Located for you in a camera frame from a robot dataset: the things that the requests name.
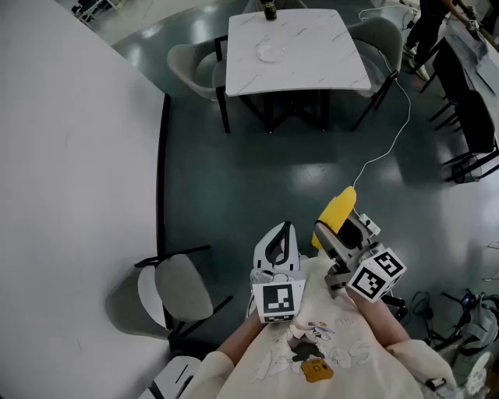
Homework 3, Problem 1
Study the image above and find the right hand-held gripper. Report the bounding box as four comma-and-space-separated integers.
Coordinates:
313, 212, 408, 304

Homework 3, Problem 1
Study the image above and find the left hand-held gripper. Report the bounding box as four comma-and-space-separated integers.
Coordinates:
246, 221, 307, 325

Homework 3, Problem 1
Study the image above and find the yellow corn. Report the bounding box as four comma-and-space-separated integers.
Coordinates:
311, 185, 358, 252

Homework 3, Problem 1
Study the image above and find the small white ceramic plate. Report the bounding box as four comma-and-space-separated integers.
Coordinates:
256, 38, 288, 63

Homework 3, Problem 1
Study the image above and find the person's left forearm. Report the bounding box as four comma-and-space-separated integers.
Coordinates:
215, 310, 271, 368

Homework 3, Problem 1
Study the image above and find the person's right forearm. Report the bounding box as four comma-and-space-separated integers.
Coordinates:
345, 290, 411, 348

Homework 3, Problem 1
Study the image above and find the black box device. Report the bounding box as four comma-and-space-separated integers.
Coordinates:
384, 294, 409, 323

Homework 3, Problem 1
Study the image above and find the gray chair with black legs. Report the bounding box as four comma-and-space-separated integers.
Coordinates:
104, 244, 235, 341

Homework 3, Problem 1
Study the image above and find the cream printed sweatshirt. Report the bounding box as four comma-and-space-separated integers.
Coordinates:
179, 255, 465, 399

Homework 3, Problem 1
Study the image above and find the white chair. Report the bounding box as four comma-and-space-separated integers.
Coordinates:
138, 353, 203, 399

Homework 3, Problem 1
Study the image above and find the white dotted controller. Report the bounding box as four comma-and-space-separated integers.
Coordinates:
465, 351, 493, 395

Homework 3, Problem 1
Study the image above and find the white marble table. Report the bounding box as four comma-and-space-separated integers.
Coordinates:
225, 8, 373, 134

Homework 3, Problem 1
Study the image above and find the gray long table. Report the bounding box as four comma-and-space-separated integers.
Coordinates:
444, 15, 499, 106

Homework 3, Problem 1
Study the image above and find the large white table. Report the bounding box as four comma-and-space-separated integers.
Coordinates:
0, 0, 173, 399

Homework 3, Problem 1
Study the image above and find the white cable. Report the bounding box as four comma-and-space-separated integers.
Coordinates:
352, 3, 421, 237

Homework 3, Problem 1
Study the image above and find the gray headset with cables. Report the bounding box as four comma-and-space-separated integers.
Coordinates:
442, 288, 499, 355

